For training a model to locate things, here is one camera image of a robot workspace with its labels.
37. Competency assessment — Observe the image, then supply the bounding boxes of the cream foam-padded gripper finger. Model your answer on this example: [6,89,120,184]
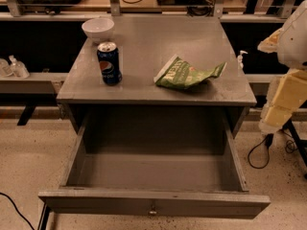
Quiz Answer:
[257,29,282,54]

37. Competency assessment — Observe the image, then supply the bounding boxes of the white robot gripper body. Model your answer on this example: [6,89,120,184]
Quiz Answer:
[277,0,307,69]

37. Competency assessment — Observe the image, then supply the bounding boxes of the green jalapeno chip bag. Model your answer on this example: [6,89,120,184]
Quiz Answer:
[153,55,226,90]

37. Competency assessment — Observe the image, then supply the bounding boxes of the yellow foam-padded robot arm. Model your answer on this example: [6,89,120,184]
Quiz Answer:
[257,0,307,134]

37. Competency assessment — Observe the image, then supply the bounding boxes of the open grey top drawer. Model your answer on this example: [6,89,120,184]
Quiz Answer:
[39,106,271,219]

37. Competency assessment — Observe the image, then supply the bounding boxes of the small metal drawer knob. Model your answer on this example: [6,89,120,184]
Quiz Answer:
[148,205,157,216]

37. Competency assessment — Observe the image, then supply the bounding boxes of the white pump dispenser bottle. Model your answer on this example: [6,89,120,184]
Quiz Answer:
[237,50,248,69]

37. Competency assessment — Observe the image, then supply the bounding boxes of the grey wooden cabinet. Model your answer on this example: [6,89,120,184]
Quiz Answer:
[57,14,256,132]

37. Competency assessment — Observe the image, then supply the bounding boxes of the blue Pepsi can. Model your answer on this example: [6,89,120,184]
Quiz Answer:
[97,41,122,85]

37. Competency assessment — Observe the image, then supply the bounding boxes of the white ceramic bowl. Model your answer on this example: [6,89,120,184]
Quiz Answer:
[82,17,114,43]

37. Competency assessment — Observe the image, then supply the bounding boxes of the clear plastic bottles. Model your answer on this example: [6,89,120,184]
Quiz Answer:
[0,55,30,79]

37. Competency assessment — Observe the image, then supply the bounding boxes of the black floor cable right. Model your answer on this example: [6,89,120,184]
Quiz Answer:
[247,128,299,171]

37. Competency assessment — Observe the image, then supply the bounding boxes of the black floor cable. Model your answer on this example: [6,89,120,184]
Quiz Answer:
[247,128,299,171]
[0,192,35,230]

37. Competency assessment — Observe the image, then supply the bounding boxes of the black floor cable left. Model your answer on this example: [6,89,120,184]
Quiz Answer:
[0,192,35,230]

